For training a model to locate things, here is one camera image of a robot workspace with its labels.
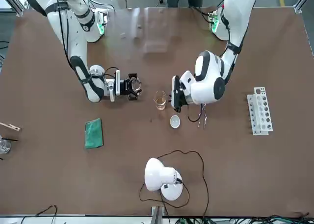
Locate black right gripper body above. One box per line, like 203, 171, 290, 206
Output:
120, 78, 130, 97

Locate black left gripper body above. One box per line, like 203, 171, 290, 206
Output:
174, 88, 189, 113

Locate small clear glass beaker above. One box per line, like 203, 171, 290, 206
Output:
130, 76, 143, 94

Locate glass beaker with yellow liquid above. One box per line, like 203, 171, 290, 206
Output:
153, 90, 168, 111

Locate metal crucible tongs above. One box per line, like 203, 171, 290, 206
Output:
197, 103, 209, 130

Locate green folded cloth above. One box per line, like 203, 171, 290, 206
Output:
84, 118, 105, 150

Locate white test tube rack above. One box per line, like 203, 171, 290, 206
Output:
246, 87, 274, 136

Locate white desk lamp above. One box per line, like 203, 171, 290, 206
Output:
144, 157, 184, 201

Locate wooden test tube clamp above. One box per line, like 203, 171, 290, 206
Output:
0, 122, 22, 132

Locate black lamp cable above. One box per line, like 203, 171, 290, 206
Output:
139, 149, 210, 219

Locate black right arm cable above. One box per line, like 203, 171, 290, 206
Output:
52, 0, 121, 79

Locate aluminium frame post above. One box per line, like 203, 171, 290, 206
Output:
0, 0, 28, 17
293, 0, 314, 14
150, 205, 165, 224

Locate square wire gauze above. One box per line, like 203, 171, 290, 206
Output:
0, 138, 12, 154

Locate black loose cable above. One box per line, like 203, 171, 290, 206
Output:
35, 204, 58, 224

